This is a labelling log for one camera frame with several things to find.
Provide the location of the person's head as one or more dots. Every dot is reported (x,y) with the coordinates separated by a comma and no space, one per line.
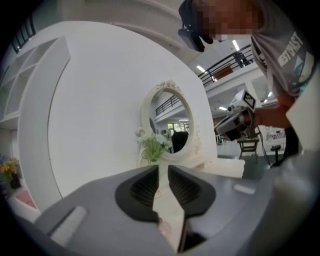
(230,17)

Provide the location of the yellow flower pot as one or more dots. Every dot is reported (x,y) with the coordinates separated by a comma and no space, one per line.
(11,172)

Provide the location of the pink flat box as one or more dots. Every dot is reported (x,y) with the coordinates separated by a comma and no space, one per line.
(26,198)

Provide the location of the person's right hand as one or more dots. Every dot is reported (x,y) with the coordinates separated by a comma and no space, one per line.
(251,118)

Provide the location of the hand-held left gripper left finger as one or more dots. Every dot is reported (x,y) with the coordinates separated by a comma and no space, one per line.
(100,215)

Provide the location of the white framed oval mirror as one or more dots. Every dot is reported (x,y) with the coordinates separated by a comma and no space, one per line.
(172,120)

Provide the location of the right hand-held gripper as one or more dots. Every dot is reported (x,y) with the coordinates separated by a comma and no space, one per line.
(246,102)

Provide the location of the white low cabinet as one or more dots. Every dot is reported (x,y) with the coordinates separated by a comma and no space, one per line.
(22,210)

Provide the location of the person's right forearm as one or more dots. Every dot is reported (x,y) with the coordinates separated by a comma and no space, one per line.
(275,112)

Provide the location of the black office chair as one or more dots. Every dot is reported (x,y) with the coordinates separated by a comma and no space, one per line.
(291,142)

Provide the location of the wooden mesh chair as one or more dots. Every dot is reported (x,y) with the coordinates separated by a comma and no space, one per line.
(248,147)

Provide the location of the white cubby shelf unit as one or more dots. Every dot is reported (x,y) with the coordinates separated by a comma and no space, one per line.
(22,82)

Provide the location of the black balcony railing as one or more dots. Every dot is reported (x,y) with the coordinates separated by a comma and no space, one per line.
(225,65)

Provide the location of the person's grey t-shirt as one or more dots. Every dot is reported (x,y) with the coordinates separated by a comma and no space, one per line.
(280,45)

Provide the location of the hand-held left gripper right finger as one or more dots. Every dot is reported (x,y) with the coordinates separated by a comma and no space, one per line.
(225,205)

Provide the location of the black head-mounted camera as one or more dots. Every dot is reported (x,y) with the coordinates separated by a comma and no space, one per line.
(192,37)

